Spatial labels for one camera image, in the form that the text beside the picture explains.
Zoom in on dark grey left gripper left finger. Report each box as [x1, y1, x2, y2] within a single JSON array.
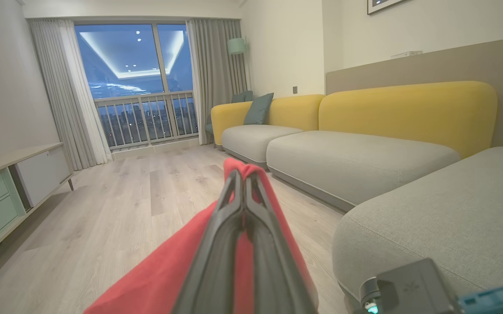
[[172, 169, 246, 314]]

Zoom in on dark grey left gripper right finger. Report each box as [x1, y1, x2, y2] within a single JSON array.
[[245, 171, 320, 314]]

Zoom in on red cloth garment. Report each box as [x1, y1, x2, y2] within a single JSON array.
[[83, 158, 319, 314]]

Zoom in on grey backless sofa seat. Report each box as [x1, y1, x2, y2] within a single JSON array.
[[332, 146, 503, 306]]

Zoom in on small yellow-backed sofa section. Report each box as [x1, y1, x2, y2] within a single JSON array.
[[211, 94, 325, 168]]

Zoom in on black sensor box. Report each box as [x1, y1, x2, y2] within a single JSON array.
[[376, 258, 457, 314]]

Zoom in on wide yellow-backed sofa section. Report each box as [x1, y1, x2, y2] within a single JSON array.
[[266, 81, 498, 213]]

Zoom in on teal throw pillow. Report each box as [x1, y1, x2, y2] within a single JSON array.
[[243, 92, 274, 126]]

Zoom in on white balcony railing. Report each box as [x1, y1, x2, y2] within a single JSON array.
[[94, 90, 199, 149]]

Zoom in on teal armchair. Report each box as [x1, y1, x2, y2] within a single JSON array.
[[205, 90, 254, 135]]

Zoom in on light grey curtain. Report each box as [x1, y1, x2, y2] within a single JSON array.
[[186, 18, 248, 145], [28, 19, 113, 171]]

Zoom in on wood and green TV cabinet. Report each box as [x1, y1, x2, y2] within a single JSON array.
[[0, 142, 75, 269]]

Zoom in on teal shade floor lamp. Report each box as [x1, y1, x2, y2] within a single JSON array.
[[227, 37, 253, 94]]

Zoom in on glass balcony window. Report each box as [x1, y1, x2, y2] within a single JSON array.
[[74, 23, 199, 151]]

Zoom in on taupe wall panel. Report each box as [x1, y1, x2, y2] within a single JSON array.
[[325, 35, 503, 149]]

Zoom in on framed wall picture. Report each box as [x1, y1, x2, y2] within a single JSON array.
[[367, 0, 411, 15]]

